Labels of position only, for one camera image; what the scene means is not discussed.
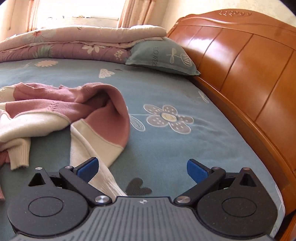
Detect wooden headboard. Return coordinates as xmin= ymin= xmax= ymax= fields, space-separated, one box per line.
xmin=167 ymin=9 xmax=295 ymax=240

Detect pink and cream sweater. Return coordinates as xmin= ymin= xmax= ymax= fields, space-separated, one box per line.
xmin=1 ymin=82 xmax=130 ymax=199

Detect teal flowers pillow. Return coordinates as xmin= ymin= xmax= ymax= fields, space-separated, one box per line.
xmin=125 ymin=37 xmax=200 ymax=76

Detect teal floral bed sheet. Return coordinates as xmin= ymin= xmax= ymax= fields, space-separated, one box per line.
xmin=1 ymin=59 xmax=285 ymax=235

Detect folded pink floral quilt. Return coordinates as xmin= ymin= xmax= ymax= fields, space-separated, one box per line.
xmin=1 ymin=25 xmax=167 ymax=64

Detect right striped curtain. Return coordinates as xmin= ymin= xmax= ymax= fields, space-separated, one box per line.
xmin=117 ymin=0 xmax=156 ymax=28

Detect left striped curtain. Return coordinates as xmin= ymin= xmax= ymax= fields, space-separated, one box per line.
xmin=26 ymin=0 xmax=40 ymax=32

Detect striped curtain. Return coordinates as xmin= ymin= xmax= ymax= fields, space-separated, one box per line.
xmin=117 ymin=0 xmax=156 ymax=28
xmin=26 ymin=0 xmax=40 ymax=32

